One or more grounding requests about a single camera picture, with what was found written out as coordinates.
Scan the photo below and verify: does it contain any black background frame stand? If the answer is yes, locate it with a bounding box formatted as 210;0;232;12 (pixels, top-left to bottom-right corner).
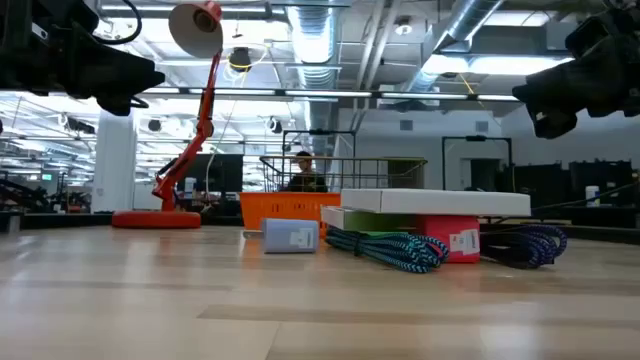
441;135;514;191
281;128;358;194

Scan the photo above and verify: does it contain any black background monitor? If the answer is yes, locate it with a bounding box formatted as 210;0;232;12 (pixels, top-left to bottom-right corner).
177;153;245;194

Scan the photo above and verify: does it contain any silver diagonal air duct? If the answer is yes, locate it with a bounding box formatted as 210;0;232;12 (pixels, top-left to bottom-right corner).
404;0;506;94

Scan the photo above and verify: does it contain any pink charger cube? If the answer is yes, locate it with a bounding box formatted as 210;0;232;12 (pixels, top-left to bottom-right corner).
414;214;481;265

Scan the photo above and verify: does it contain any orange plastic basket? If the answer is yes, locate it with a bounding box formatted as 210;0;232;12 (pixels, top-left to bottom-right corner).
238;191;342;239

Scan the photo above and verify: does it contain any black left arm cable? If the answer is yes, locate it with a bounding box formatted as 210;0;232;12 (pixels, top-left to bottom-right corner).
94;0;144;46

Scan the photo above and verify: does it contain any overhead light bar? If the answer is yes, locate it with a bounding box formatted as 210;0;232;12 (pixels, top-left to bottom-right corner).
134;85;521;103

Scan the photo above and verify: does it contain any red desk lamp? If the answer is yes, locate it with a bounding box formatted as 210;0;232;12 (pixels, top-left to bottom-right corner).
111;0;225;230

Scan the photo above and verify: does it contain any metal wire basket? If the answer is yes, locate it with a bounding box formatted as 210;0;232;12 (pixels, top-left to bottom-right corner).
258;155;429;194

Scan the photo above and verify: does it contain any blue braided cable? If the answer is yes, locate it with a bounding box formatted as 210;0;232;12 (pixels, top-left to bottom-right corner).
479;224;569;270

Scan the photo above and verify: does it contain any person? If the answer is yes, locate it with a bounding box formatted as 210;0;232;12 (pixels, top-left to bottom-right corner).
285;150;329;194

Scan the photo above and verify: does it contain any green and white box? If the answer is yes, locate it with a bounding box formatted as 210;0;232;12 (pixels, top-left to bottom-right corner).
321;205;419;233

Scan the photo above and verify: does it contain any white building pillar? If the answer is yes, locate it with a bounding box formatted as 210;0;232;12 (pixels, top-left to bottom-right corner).
91;109;139;214

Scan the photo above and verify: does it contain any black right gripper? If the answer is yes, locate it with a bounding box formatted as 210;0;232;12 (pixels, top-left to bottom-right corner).
512;29;640;140

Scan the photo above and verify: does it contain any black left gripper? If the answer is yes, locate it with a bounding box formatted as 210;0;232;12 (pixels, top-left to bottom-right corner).
34;24;166;117

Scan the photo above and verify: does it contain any pale blue wall charger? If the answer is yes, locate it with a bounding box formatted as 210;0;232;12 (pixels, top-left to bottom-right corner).
243;217;320;255

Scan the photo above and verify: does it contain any teal braided cable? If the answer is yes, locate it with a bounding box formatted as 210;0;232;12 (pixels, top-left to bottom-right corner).
324;227;450;275

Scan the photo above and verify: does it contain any silver ribbed air duct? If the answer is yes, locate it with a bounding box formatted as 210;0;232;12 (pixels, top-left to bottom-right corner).
287;0;346;156

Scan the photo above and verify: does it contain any black aluminium table frame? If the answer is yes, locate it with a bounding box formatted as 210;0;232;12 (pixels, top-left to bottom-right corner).
0;204;640;246

